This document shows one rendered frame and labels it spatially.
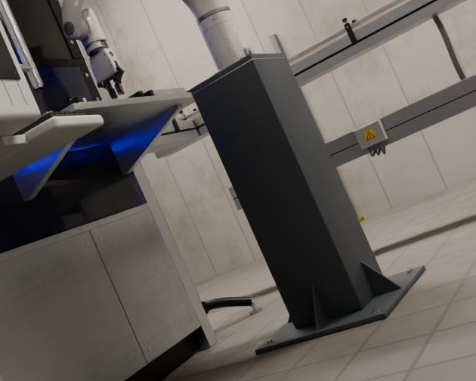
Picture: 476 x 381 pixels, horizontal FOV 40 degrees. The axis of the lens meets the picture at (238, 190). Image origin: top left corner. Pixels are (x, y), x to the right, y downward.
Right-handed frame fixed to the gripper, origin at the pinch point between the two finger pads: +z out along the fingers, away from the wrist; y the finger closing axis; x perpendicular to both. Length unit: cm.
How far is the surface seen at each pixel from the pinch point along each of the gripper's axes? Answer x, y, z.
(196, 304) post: -11, 13, 84
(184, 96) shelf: 1.8, -26.6, 14.5
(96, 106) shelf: 49, -26, 15
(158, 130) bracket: -1.2, -9.1, 19.7
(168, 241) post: -11, 13, 58
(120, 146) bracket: -1.3, 9.1, 18.1
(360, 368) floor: 58, -73, 101
